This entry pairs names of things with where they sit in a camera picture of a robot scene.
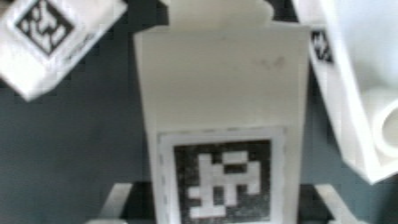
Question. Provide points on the white square table top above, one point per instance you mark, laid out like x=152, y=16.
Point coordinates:
x=354, y=58

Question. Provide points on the white leg middle left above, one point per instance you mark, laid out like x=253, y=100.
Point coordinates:
x=50, y=30

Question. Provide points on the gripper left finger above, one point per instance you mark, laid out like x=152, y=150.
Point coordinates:
x=129, y=207

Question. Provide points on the white table leg with tag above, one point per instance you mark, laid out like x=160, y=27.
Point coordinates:
x=223, y=77

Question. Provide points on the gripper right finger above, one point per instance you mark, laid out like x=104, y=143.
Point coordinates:
x=322, y=207

